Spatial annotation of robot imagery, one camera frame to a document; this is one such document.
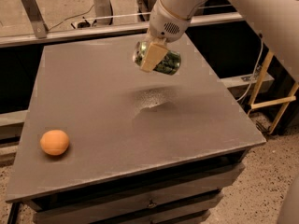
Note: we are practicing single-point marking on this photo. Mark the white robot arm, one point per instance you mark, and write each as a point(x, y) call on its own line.
point(276, 20)

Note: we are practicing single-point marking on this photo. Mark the left metal rail bracket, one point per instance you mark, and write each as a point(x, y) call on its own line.
point(34, 15)

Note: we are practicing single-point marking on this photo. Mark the grey drawer cabinet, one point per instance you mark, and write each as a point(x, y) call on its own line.
point(145, 148)

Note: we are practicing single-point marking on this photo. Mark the horizontal metal rail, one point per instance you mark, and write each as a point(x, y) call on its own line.
point(107, 31)

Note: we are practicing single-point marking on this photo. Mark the green soda can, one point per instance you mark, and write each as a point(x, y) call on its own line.
point(150, 56)

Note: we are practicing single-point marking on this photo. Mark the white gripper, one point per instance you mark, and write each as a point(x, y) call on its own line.
point(163, 22)

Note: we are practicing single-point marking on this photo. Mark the orange fruit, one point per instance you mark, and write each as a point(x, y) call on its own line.
point(54, 142)

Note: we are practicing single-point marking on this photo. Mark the yellow wooden frame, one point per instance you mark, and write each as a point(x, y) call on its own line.
point(284, 102)

